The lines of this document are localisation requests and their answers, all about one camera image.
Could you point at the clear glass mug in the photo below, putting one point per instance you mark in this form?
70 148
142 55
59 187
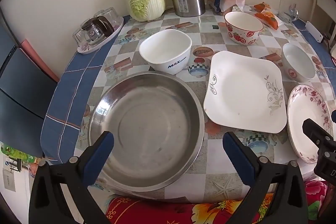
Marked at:
287 10

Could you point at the beige wooden chair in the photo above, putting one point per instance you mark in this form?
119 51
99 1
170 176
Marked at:
324 3

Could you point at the stainless steel basin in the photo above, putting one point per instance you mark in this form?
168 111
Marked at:
147 129

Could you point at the orange snack packet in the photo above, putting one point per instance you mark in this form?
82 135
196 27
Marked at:
261 6
269 19

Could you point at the white power strip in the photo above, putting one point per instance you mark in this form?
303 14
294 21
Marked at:
313 31

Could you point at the green packet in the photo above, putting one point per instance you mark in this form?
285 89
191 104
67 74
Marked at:
13 153

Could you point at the dark blue cabinet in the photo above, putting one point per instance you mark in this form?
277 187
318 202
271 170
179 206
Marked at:
21 87

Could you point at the small white round bowl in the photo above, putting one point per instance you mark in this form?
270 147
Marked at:
296 61

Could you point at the red floral cloth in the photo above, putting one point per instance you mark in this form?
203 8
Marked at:
157 211

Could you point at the pink floral round plate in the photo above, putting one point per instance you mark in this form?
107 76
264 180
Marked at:
299 119

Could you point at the white square bowl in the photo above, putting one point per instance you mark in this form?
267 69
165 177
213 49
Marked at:
165 50

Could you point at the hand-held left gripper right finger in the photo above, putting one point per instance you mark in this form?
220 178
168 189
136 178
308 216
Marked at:
237 155

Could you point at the glass teapot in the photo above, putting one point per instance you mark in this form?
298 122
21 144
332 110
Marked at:
97 29

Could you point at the white square plate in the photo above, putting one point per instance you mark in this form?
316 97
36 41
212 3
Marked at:
241 92

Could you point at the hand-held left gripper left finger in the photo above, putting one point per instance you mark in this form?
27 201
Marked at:
101 153

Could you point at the clear drinking glass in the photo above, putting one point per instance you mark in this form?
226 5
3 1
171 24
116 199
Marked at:
78 37
112 15
99 14

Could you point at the white oval tray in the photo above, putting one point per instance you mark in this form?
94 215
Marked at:
110 35

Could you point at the strawberry print bowl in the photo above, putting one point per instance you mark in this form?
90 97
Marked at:
242 35

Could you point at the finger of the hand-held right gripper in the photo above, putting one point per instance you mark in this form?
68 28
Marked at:
313 129

